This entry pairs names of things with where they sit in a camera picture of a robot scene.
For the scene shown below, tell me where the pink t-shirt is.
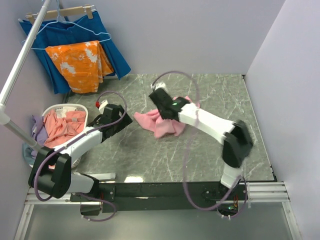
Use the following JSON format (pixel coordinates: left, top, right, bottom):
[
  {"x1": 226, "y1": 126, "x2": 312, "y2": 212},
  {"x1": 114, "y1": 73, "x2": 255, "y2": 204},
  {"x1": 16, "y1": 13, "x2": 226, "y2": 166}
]
[{"x1": 133, "y1": 109, "x2": 186, "y2": 139}]

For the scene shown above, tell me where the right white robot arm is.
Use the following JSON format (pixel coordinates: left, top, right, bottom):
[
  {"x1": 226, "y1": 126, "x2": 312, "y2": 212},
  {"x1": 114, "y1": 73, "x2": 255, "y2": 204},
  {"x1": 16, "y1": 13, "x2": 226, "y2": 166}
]
[{"x1": 149, "y1": 88, "x2": 253, "y2": 200}]

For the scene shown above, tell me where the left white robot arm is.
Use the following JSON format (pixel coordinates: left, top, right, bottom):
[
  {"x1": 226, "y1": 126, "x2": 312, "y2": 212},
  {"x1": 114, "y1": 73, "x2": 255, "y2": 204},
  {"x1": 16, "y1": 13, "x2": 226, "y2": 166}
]
[{"x1": 28, "y1": 104, "x2": 132, "y2": 202}]

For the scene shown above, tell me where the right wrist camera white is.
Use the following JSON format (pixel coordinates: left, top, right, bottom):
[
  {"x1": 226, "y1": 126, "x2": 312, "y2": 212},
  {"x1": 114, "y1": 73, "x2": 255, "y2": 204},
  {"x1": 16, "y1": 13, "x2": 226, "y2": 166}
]
[{"x1": 150, "y1": 81, "x2": 167, "y2": 91}]

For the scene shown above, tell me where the light blue wire hanger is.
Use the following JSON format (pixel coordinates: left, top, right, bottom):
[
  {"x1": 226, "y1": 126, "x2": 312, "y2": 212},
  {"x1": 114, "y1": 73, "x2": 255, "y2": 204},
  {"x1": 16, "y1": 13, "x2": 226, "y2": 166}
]
[{"x1": 20, "y1": 0, "x2": 112, "y2": 51}]

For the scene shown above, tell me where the lavender garment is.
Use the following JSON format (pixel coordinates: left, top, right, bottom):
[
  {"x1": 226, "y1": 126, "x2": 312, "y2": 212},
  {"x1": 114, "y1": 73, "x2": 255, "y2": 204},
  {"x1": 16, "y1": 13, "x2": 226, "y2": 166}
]
[{"x1": 31, "y1": 115, "x2": 48, "y2": 146}]

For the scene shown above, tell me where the silver clothes rack pole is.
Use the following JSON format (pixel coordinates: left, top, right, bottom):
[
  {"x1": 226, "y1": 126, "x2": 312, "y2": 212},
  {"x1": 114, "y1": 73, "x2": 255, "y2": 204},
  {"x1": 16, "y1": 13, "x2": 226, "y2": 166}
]
[{"x1": 0, "y1": 0, "x2": 51, "y2": 151}]

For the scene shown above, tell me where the blue pleated skirt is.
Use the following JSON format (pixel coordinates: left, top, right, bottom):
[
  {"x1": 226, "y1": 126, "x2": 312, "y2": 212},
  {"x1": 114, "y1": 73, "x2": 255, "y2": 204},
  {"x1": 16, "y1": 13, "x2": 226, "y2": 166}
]
[{"x1": 32, "y1": 11, "x2": 131, "y2": 94}]

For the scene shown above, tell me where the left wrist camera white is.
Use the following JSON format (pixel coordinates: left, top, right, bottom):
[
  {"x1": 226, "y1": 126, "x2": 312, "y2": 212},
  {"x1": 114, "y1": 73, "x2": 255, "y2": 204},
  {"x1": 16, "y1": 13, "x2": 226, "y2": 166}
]
[{"x1": 95, "y1": 100, "x2": 108, "y2": 114}]

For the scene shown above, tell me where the aluminium rail frame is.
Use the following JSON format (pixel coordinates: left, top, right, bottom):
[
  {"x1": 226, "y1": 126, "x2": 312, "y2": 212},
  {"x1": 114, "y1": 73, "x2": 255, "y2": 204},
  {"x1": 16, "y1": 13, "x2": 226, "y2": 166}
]
[{"x1": 15, "y1": 181, "x2": 301, "y2": 240}]

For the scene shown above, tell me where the black base beam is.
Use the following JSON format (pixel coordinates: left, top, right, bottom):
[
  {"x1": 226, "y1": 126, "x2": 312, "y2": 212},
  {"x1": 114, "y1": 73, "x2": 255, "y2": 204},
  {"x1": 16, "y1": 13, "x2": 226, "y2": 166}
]
[{"x1": 70, "y1": 181, "x2": 248, "y2": 217}]

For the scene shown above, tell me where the wooden clip hanger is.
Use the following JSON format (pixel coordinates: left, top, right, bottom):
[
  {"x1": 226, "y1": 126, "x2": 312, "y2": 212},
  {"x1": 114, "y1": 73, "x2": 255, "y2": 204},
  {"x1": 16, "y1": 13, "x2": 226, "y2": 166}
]
[{"x1": 25, "y1": 4, "x2": 97, "y2": 24}]

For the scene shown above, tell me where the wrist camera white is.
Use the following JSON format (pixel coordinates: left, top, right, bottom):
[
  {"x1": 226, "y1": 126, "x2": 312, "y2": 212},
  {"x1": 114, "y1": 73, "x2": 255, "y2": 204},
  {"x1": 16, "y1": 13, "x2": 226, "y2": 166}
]
[
  {"x1": 95, "y1": 100, "x2": 108, "y2": 114},
  {"x1": 150, "y1": 81, "x2": 167, "y2": 91}
]

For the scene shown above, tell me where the grey blue garment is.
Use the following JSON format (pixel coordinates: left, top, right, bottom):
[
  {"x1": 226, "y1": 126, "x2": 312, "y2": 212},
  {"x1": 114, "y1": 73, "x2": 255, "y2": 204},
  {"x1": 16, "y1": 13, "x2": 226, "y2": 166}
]
[{"x1": 22, "y1": 143, "x2": 38, "y2": 167}]

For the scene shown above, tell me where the salmon orange t-shirt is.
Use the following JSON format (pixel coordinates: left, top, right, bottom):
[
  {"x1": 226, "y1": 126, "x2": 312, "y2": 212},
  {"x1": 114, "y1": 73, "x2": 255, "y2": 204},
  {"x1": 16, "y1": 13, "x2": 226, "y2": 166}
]
[{"x1": 42, "y1": 109, "x2": 87, "y2": 168}]

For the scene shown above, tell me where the orange tie-dye cloth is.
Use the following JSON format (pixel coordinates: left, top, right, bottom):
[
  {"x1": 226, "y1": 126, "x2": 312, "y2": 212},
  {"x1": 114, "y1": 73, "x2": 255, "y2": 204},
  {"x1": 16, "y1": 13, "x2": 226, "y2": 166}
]
[{"x1": 45, "y1": 40, "x2": 114, "y2": 94}]

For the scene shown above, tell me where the white laundry basket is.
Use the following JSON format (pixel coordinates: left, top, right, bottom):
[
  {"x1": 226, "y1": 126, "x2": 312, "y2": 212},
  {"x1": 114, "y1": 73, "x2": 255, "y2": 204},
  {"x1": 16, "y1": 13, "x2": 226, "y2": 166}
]
[{"x1": 28, "y1": 103, "x2": 89, "y2": 171}]

